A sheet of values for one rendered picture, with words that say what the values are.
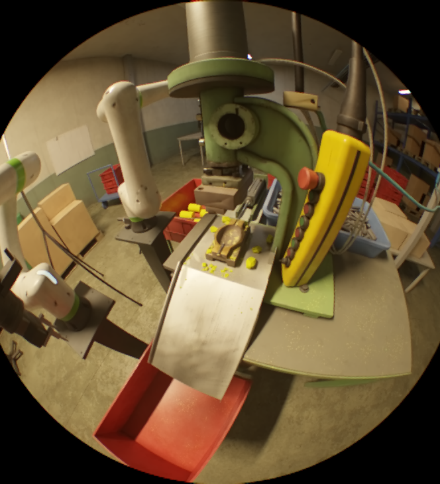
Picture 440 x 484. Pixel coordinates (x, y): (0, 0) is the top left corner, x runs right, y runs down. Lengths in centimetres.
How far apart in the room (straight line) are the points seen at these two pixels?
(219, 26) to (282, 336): 67
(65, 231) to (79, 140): 282
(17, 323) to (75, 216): 239
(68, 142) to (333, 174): 480
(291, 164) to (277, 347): 42
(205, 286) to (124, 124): 54
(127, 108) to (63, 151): 421
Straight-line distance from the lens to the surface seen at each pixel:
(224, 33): 37
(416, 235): 171
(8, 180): 59
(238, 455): 155
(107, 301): 67
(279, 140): 34
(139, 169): 58
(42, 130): 476
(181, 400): 87
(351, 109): 31
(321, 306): 47
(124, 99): 57
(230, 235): 54
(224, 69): 29
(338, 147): 29
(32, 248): 256
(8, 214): 77
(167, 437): 95
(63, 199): 298
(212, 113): 33
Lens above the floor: 138
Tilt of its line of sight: 43 degrees down
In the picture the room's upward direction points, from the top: 5 degrees counter-clockwise
